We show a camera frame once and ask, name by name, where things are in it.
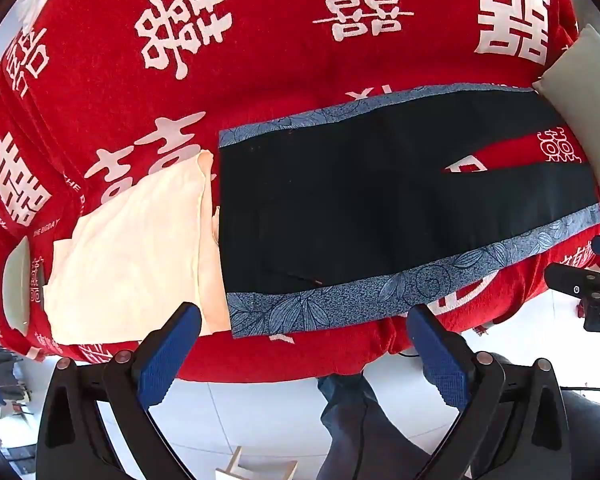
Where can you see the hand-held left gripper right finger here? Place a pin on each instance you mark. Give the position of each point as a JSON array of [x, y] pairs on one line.
[[437, 355]]

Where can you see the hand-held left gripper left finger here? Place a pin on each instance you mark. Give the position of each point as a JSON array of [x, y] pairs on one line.
[[167, 355]]

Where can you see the black pants with blue trim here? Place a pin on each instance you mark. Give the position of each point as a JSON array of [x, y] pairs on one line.
[[330, 210]]

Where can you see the cream folded cloth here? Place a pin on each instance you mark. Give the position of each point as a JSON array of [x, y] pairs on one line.
[[130, 260]]

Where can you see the person's leg in jeans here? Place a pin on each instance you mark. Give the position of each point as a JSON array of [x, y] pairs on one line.
[[365, 435]]

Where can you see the light wooden stool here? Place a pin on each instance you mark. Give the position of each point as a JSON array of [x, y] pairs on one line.
[[257, 467]]

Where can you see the pale green pillow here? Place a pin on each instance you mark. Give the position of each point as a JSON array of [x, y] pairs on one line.
[[585, 95]]

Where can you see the white oval dish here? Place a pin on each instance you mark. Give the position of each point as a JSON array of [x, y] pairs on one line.
[[17, 285]]

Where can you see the red printed blanket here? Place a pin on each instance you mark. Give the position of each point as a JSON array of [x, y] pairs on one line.
[[280, 85]]

